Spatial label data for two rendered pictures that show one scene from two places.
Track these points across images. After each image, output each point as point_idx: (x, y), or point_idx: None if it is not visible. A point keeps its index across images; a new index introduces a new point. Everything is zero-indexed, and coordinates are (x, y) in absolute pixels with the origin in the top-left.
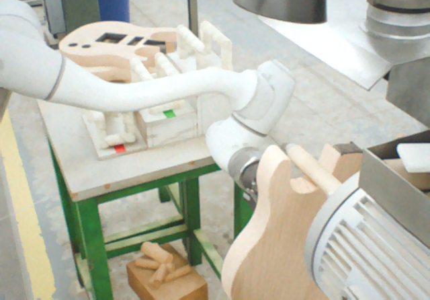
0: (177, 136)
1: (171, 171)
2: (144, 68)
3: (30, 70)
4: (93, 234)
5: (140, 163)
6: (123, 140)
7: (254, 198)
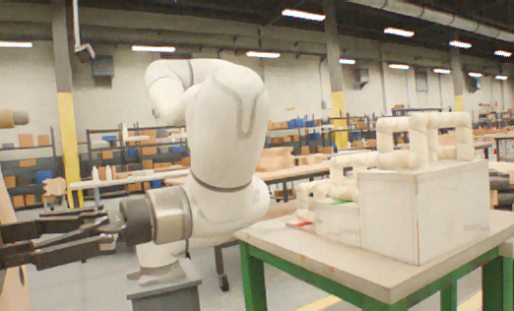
0: (340, 234)
1: (286, 254)
2: (358, 154)
3: (145, 81)
4: (245, 280)
5: (288, 237)
6: (307, 217)
7: (79, 208)
